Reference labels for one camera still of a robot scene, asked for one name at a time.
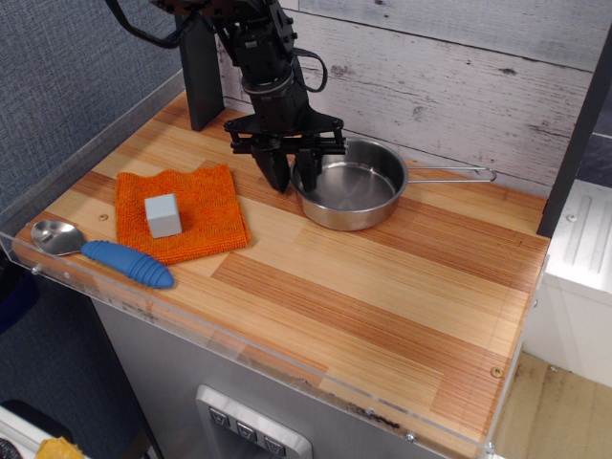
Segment yellow object at corner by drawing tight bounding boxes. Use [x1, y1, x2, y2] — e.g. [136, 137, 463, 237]
[35, 437, 85, 459]

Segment silver dispenser button panel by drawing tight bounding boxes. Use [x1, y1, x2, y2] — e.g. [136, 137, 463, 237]
[195, 384, 314, 458]

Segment stainless steel pot with handle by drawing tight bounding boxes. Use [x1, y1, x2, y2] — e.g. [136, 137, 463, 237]
[290, 139, 497, 231]

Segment white cabinet at right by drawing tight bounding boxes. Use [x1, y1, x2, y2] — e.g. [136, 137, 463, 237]
[523, 180, 611, 386]

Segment metal spoon with blue handle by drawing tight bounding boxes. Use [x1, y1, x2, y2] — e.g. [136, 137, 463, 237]
[31, 220, 175, 289]

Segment dark vertical post right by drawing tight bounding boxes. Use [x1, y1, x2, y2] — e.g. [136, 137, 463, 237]
[536, 30, 611, 238]

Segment grey wooden block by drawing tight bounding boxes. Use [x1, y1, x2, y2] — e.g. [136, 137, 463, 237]
[144, 193, 183, 238]

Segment orange microfiber cloth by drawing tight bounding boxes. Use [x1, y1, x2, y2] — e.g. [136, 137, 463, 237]
[115, 164, 251, 265]

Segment clear acrylic front guard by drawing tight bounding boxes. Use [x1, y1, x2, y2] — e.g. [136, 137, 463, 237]
[3, 223, 548, 458]

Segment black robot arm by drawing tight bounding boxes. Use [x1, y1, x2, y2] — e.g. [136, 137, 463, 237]
[107, 1, 345, 191]

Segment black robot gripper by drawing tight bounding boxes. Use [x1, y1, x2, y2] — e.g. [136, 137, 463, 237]
[224, 78, 346, 193]

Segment dark vertical post left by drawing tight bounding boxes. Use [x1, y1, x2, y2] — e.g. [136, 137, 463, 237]
[179, 16, 225, 131]

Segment dark vertical post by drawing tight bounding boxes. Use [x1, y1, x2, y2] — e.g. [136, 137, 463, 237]
[179, 16, 225, 131]
[536, 30, 611, 238]

